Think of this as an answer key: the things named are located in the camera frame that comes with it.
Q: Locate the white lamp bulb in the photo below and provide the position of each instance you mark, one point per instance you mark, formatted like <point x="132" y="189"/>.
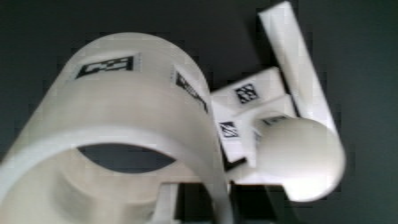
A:
<point x="301" y="159"/>

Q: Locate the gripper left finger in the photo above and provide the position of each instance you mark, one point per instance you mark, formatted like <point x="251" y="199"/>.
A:
<point x="166" y="205"/>

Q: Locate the white lamp shade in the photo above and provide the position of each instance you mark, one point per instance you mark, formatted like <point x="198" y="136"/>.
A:
<point x="128" y="99"/>

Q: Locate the white lamp base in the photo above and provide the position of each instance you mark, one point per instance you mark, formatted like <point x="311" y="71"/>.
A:
<point x="251" y="105"/>

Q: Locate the white U-shaped fence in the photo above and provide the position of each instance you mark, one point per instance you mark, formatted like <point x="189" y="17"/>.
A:
<point x="290" y="50"/>

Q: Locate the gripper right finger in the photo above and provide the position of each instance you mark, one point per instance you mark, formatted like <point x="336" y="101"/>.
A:
<point x="279" y="211"/>

